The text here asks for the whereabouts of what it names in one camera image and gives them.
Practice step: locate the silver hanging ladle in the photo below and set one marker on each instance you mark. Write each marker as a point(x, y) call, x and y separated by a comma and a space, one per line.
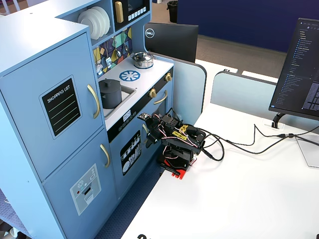
point(125, 47)

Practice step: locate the white toy plate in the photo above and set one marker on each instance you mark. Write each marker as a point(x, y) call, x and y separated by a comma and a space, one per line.
point(108, 21)
point(105, 22)
point(87, 23)
point(101, 23)

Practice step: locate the black trash bin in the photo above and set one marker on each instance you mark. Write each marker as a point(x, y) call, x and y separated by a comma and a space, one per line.
point(172, 12)

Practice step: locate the black table clamp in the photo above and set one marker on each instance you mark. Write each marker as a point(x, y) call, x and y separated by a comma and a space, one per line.
point(172, 170)

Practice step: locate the monitor with lit screen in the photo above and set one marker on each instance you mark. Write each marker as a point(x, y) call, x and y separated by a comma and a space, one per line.
point(299, 74)

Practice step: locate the blue toy play kitchen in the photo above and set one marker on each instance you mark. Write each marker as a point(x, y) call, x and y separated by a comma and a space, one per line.
point(25, 37)

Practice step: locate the blue upper fridge door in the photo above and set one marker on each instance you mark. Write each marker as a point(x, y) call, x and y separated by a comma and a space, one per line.
point(30, 139)

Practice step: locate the silver slotted spatula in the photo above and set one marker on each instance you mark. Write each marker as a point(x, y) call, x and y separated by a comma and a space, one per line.
point(108, 62)

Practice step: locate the colourful geometric backsplash panel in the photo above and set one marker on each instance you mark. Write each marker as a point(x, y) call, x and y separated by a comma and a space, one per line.
point(128, 33)

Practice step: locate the black oven control panel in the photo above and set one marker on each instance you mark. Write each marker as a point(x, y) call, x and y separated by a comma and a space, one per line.
point(117, 130)

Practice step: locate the blue fridge door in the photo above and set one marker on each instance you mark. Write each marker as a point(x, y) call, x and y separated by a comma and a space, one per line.
point(30, 139)
point(82, 154)

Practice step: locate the gray monitor base plate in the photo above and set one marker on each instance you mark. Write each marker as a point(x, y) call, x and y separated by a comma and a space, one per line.
point(310, 154)

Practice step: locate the black Dell monitor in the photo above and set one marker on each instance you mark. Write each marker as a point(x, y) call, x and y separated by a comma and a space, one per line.
point(174, 42)

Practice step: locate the silver toy pot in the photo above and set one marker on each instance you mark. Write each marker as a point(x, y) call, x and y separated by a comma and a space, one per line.
point(142, 65)

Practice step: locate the black toy microwave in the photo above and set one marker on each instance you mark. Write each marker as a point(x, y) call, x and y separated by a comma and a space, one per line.
point(134, 5)

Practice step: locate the blue lower fridge door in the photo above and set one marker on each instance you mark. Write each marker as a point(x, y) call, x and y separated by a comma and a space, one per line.
point(82, 154)

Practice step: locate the gray ice dispenser sticker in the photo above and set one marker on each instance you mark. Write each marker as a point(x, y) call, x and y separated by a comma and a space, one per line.
point(84, 191)

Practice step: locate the silver pot lid black knob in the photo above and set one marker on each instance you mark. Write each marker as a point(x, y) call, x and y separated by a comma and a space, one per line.
point(147, 57)

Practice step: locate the gray toy sink basin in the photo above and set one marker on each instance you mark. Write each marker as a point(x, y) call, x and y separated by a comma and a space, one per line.
point(128, 93)

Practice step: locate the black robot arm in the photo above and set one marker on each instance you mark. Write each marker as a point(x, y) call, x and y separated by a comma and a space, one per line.
point(174, 122)

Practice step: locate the gray cylindrical pot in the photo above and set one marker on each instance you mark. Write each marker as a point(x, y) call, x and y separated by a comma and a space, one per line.
point(111, 100)

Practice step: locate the gold stove knob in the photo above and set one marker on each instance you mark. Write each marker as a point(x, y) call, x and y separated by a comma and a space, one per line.
point(168, 77)
point(152, 93)

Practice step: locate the blue dishwasher door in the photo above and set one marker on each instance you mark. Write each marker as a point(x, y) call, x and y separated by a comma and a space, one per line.
point(117, 179)

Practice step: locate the shiny silver bowl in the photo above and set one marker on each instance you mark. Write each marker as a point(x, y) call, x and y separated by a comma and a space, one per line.
point(99, 67)

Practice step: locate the black shopping list board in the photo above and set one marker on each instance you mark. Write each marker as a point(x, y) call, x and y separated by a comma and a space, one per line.
point(61, 107)

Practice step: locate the silver hanging spoon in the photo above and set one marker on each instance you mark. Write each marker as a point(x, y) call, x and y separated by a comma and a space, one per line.
point(118, 53)

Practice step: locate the black and red robot base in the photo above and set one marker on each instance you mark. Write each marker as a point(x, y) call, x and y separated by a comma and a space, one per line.
point(179, 164)

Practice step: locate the black dishwasher rack sticker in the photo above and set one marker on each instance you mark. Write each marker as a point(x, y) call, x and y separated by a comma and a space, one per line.
point(130, 154)

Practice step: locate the small wrist camera board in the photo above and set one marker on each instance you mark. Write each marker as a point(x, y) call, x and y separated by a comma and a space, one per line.
point(144, 116)

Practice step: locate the long light blue desk divider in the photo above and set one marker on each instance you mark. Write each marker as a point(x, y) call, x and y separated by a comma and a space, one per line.
point(236, 92)

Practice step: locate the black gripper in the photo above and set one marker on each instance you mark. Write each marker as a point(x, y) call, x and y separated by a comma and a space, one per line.
point(151, 131)

